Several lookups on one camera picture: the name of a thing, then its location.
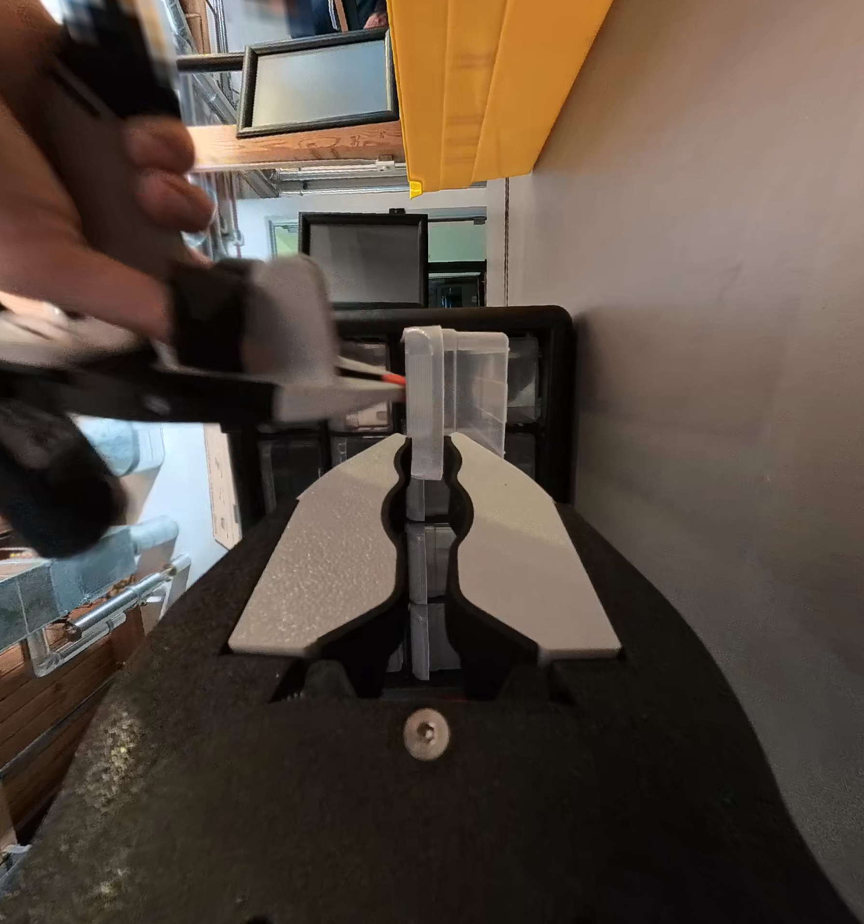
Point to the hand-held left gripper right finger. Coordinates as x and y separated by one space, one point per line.
533 578

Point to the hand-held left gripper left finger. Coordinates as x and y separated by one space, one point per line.
324 578

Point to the black drawer cabinet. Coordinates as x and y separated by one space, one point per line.
555 404

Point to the clear plastic drawer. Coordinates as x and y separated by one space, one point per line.
454 390

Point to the yellow plastic bin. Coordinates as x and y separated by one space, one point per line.
490 80

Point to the dark panel on stand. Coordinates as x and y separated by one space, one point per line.
317 80
367 260

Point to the wooden ceiling beam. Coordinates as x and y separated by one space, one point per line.
302 145

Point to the person's right hand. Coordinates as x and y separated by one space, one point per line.
71 202

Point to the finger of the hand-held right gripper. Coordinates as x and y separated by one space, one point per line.
288 332

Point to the metal air duct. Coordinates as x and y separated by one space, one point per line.
43 607

